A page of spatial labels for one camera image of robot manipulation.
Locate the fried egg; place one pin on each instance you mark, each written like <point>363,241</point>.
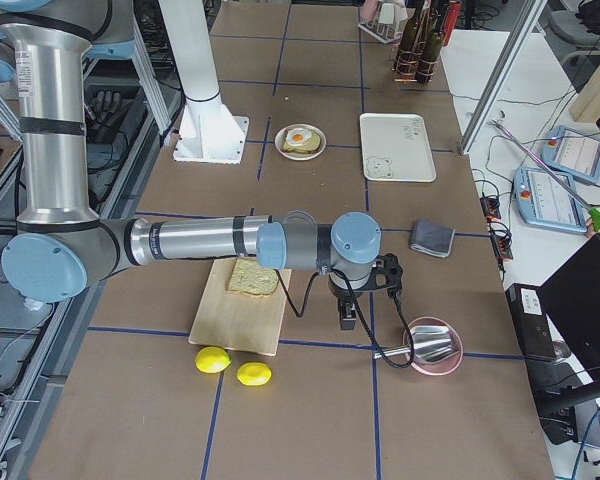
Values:
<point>297,137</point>

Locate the metal stand green handle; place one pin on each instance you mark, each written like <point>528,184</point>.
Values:
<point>592,211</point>

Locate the bread slice on plate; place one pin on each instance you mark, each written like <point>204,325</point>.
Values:
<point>311,147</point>

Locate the cream bear tray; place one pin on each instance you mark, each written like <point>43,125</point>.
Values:
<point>395,147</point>

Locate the teach pendant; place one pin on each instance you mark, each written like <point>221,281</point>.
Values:
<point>573,152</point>
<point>543,203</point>

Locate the bread slice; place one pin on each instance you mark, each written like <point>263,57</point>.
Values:
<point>311,147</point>
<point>249,277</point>

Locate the pink bowl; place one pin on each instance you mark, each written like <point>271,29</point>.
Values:
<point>446,366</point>

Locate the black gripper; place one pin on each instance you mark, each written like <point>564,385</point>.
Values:
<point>343,294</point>

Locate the wooden cutting board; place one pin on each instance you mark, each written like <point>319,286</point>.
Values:
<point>237,321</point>

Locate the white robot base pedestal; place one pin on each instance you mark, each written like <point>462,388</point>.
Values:
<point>208,132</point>

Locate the copper wire bottle rack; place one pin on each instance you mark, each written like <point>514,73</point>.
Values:
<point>416,60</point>

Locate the white round plate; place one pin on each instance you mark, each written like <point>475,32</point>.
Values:
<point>280,138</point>

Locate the dark green wine bottle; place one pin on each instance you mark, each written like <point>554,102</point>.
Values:
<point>433,44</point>

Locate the aluminium frame post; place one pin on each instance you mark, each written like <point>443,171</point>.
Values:
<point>512,48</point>

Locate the metal scoop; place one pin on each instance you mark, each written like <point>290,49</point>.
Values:
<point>431,344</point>

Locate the black computer monitor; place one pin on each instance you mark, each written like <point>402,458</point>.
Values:
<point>570,300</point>

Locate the near teach pendant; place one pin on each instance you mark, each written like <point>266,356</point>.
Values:
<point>543,203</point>

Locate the yellow lemon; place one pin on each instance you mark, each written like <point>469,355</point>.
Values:
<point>254,374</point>
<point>212,359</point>

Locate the grey folded cloth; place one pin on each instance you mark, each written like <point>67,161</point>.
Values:
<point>432,239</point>

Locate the far teach pendant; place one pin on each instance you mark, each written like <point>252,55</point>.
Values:
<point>573,152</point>

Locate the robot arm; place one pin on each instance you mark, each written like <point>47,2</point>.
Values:
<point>63,246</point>

